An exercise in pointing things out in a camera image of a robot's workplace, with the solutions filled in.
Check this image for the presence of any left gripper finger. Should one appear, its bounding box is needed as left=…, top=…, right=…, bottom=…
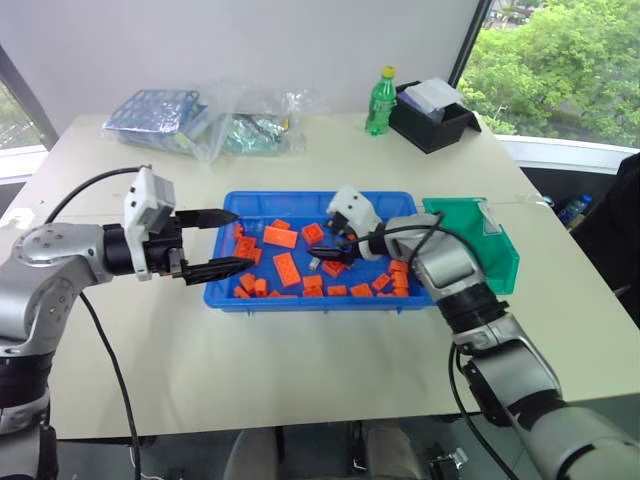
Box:
left=174, top=209, right=240, bottom=232
left=182, top=257, right=256, bottom=287

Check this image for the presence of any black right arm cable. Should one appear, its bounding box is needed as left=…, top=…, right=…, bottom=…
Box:
left=344, top=210, right=522, bottom=480

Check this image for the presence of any black table leg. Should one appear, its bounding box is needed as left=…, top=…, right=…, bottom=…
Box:
left=348, top=421, right=365, bottom=472

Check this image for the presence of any clear plastic bag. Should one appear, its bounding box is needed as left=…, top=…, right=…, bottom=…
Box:
left=188, top=78, right=310, bottom=165

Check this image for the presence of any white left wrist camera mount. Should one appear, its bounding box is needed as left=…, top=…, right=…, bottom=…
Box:
left=122, top=166, right=177, bottom=282

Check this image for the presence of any blue label water bottle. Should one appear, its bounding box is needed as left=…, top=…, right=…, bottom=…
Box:
left=556, top=193, right=595, bottom=227

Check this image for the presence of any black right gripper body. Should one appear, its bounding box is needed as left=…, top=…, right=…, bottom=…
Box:
left=324, top=212, right=362, bottom=270

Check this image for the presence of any black window frame post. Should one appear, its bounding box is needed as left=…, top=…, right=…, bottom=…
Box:
left=446, top=0, right=495, bottom=90

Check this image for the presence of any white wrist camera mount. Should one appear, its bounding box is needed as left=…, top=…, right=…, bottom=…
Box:
left=122, top=166, right=177, bottom=282
left=326, top=185, right=387, bottom=262

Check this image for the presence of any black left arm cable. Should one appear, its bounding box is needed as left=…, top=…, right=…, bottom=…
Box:
left=43, top=164, right=152, bottom=480

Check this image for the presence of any blue plastic bin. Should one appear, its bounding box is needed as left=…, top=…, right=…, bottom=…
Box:
left=202, top=189, right=437, bottom=316

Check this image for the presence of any green plastic bin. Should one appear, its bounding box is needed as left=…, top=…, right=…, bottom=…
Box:
left=421, top=196, right=522, bottom=297

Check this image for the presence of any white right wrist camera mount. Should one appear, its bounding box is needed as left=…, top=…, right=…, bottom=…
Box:
left=326, top=185, right=387, bottom=262

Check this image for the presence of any black metal clamp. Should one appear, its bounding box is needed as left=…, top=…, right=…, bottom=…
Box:
left=427, top=447, right=472, bottom=480

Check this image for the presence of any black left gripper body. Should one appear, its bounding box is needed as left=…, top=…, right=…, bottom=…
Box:
left=141, top=211, right=190, bottom=287

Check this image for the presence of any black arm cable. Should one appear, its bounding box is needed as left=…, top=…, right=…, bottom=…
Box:
left=344, top=210, right=522, bottom=480
left=43, top=164, right=152, bottom=480

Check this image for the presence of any purple white paper pack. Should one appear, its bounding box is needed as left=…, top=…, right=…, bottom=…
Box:
left=396, top=76, right=465, bottom=115

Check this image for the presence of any grey rounded shape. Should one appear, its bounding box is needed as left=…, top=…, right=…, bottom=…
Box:
left=221, top=426, right=280, bottom=480
left=361, top=421, right=417, bottom=480

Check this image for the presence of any green soda bottle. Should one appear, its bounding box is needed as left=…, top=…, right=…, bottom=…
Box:
left=364, top=65, right=399, bottom=138

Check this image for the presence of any black open box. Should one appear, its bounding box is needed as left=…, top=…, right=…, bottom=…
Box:
left=388, top=80, right=484, bottom=155

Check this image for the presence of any blue rack in bag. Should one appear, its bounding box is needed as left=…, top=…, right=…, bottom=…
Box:
left=102, top=88, right=202, bottom=152

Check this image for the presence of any black fabric object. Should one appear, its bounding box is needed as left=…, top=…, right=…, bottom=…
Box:
left=568, top=151, right=640, bottom=332

